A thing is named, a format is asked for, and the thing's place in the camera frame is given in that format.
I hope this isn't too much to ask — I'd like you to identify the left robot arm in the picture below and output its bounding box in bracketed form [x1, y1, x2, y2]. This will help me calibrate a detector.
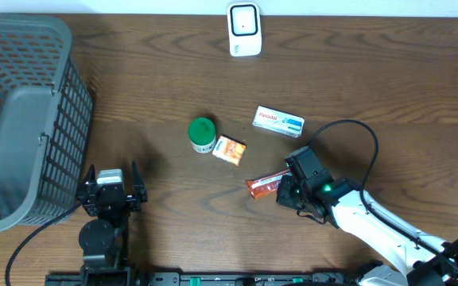
[76, 162, 148, 286]

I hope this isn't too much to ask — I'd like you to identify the white barcode scanner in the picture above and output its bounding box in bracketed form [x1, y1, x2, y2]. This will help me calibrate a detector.
[227, 2, 262, 57]

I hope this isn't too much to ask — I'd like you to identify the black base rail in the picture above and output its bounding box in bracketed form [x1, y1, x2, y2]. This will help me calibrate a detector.
[45, 272, 355, 286]

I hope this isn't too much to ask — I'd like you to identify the red Toto chocolate bar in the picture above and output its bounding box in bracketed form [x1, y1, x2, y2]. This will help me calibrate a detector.
[246, 170, 291, 199]

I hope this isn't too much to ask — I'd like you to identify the green lid white jar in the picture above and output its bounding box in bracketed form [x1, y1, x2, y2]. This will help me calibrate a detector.
[188, 118, 216, 153]

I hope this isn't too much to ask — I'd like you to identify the white Panadol medicine box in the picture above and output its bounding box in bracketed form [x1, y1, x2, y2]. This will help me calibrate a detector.
[253, 106, 305, 138]

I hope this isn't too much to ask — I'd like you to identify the orange Kleenex tissue pack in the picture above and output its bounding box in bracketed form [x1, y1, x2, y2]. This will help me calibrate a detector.
[212, 135, 246, 166]

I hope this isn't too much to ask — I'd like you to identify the grey plastic mesh basket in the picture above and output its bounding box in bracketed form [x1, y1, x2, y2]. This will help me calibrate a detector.
[0, 14, 93, 232]

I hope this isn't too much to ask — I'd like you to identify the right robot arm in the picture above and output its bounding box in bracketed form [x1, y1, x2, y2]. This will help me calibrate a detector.
[277, 170, 458, 285]

